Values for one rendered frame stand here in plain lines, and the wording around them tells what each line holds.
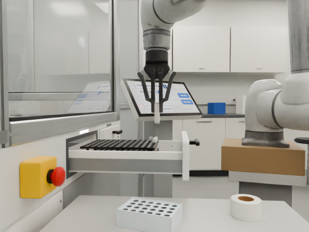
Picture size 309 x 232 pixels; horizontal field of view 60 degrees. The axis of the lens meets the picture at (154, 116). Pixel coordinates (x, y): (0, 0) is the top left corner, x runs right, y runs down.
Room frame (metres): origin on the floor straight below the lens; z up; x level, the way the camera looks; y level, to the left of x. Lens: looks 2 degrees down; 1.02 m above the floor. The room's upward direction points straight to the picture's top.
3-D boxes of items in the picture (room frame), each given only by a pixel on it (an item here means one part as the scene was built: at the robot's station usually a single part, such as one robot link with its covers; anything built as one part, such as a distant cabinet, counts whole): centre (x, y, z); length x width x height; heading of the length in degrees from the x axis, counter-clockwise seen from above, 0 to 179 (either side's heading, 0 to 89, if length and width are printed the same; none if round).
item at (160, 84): (0.88, -0.02, 1.09); 0.04 x 0.01 x 0.11; 175
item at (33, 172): (0.55, 0.24, 0.88); 0.07 x 0.05 x 0.07; 175
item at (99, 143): (0.87, 0.10, 0.87); 0.22 x 0.18 x 0.06; 85
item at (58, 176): (0.55, 0.20, 0.88); 0.04 x 0.03 x 0.04; 175
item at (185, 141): (0.85, -0.10, 0.87); 0.29 x 0.02 x 0.11; 175
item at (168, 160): (0.87, 0.11, 0.86); 0.40 x 0.26 x 0.06; 85
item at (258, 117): (1.15, -0.48, 1.02); 0.18 x 0.16 x 0.22; 27
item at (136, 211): (0.59, 0.01, 0.78); 0.12 x 0.08 x 0.04; 70
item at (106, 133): (1.19, 0.19, 0.87); 0.29 x 0.02 x 0.11; 175
